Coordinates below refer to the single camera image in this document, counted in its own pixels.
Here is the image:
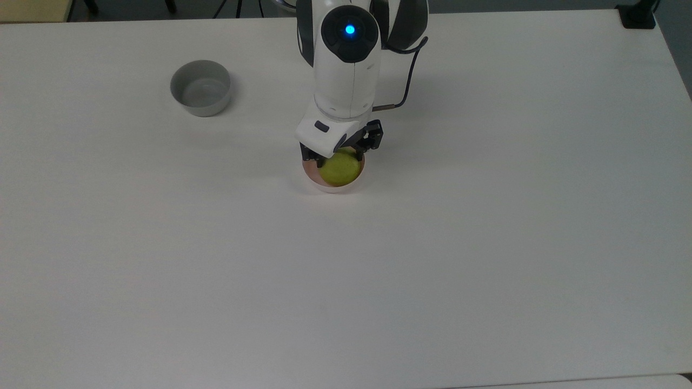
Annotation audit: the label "pink bowl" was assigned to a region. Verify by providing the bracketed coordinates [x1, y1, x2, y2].
[299, 149, 367, 194]

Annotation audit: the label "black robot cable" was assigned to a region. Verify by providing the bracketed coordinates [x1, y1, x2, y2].
[372, 36, 429, 112]

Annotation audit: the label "green pear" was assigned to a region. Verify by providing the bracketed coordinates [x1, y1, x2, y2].
[319, 148, 362, 187]

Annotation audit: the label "grey bowl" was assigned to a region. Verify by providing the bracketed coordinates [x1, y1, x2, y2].
[170, 59, 232, 118]

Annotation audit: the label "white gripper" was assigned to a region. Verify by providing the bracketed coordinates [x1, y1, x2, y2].
[295, 104, 384, 169]

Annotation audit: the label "light wooden cabinet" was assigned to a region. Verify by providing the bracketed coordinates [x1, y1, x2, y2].
[0, 0, 75, 24]

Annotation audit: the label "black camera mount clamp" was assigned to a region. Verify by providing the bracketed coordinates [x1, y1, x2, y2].
[616, 0, 659, 30]

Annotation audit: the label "black tripod legs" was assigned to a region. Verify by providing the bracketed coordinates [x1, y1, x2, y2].
[212, 0, 245, 18]

